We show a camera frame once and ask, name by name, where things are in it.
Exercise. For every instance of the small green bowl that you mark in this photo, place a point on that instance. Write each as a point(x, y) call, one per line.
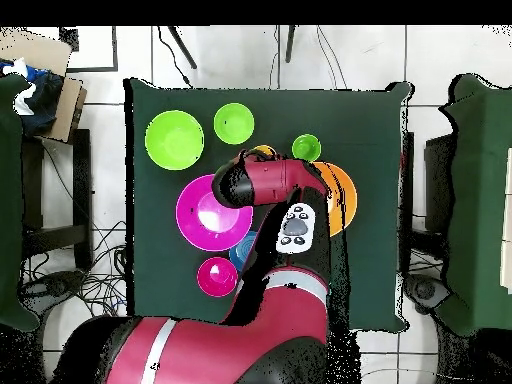
point(234, 123)

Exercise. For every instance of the black cabinet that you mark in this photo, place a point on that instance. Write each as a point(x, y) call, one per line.
point(438, 180)

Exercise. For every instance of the large pink bowl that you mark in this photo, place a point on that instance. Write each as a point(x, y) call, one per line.
point(192, 224)

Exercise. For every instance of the dark blue bowl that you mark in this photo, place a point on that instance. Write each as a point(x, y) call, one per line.
point(240, 252)

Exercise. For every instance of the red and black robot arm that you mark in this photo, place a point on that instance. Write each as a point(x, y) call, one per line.
point(272, 180)

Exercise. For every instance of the blue and black bag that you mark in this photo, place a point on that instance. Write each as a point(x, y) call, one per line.
point(44, 104)

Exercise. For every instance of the large green bowl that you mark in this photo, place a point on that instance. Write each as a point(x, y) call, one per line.
point(174, 140)

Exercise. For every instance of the small red bowl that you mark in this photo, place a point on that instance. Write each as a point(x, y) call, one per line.
point(218, 280)

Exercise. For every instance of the ridged yellow cup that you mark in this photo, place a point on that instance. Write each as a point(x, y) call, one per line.
point(264, 150)

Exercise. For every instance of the ridged green cup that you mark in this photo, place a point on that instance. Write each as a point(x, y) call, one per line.
point(306, 148)

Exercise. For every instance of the dark green tablecloth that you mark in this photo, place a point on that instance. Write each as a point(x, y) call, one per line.
point(476, 200)
point(372, 160)
point(10, 200)

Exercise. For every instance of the cardboard box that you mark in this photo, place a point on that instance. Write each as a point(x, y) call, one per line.
point(40, 48)

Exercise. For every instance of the large orange bowl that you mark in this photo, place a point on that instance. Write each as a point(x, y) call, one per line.
point(348, 196)

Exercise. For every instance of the black stool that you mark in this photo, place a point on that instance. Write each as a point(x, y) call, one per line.
point(82, 200)

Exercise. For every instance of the black tripod leg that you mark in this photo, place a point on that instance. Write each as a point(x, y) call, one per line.
point(182, 47)
point(290, 44)

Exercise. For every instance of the black frame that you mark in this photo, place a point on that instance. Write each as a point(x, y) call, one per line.
point(115, 48)

